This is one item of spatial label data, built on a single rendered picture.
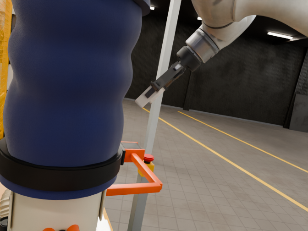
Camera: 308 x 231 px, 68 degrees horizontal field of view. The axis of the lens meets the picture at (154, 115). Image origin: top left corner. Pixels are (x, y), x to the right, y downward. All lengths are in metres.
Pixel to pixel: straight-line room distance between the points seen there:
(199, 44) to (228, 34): 0.08
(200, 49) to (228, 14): 0.15
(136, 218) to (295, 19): 1.22
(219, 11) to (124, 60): 0.25
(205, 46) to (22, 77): 0.47
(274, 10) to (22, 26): 0.46
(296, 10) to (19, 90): 0.52
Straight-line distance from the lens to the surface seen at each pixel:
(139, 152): 0.84
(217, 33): 0.67
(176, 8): 3.85
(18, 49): 0.41
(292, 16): 0.56
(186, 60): 0.68
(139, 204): 1.39
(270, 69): 12.55
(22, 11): 0.40
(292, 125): 13.16
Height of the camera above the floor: 1.49
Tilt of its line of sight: 10 degrees down
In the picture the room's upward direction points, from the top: 11 degrees clockwise
